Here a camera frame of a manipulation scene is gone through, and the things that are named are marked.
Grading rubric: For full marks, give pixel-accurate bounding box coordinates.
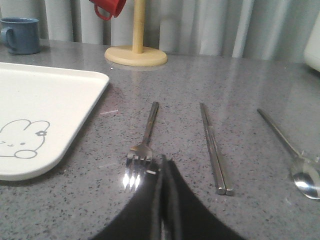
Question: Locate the cream rabbit print tray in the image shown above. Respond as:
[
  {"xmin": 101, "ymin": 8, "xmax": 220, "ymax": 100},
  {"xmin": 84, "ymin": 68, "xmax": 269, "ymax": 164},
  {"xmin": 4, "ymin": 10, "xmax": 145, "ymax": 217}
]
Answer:
[{"xmin": 0, "ymin": 62, "xmax": 109, "ymax": 181}]

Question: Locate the silver metal fork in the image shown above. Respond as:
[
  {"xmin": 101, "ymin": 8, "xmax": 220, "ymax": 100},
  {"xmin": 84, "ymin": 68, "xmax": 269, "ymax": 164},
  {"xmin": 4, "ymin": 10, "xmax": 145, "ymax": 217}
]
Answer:
[{"xmin": 122, "ymin": 101, "xmax": 159, "ymax": 192}]

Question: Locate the blue enamel mug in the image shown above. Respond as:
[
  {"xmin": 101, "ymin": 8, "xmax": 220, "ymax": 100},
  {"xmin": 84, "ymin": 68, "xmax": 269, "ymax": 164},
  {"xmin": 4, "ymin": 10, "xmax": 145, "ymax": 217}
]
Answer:
[{"xmin": 0, "ymin": 17, "xmax": 41, "ymax": 55}]

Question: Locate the red enamel mug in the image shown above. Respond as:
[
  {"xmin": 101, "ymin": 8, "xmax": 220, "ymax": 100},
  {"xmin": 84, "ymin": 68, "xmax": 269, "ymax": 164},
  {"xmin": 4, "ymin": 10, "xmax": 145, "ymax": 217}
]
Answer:
[{"xmin": 90, "ymin": 0, "xmax": 126, "ymax": 21}]

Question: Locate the wooden mug tree stand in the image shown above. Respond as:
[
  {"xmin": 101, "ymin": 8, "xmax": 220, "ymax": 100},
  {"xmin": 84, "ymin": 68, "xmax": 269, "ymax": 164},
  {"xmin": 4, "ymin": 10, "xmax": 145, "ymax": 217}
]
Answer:
[{"xmin": 104, "ymin": 0, "xmax": 168, "ymax": 67}]

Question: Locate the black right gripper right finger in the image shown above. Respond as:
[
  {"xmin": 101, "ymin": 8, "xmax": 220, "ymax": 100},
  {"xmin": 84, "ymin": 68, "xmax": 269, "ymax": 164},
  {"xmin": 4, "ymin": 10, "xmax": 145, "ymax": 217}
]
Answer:
[{"xmin": 161, "ymin": 157, "xmax": 243, "ymax": 240}]

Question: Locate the silver metal spoon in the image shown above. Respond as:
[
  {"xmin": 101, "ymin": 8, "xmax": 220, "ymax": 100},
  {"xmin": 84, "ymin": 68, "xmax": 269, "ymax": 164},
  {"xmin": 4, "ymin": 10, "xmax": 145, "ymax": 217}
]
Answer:
[{"xmin": 257, "ymin": 108, "xmax": 320, "ymax": 201}]

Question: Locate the white appliance at right edge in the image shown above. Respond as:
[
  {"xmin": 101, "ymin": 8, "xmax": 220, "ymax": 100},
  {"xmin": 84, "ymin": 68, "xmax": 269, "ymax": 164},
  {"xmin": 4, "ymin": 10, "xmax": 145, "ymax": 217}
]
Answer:
[{"xmin": 303, "ymin": 14, "xmax": 320, "ymax": 72}]

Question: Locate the grey pleated curtain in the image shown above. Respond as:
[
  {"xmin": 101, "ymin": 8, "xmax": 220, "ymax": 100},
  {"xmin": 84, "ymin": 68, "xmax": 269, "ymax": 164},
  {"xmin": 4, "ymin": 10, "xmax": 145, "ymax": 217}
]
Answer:
[{"xmin": 0, "ymin": 0, "xmax": 320, "ymax": 63}]

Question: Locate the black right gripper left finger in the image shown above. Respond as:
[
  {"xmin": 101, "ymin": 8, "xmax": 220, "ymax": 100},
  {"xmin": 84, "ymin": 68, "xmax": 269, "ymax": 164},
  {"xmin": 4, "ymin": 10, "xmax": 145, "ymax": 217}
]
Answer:
[{"xmin": 93, "ymin": 154, "xmax": 166, "ymax": 240}]

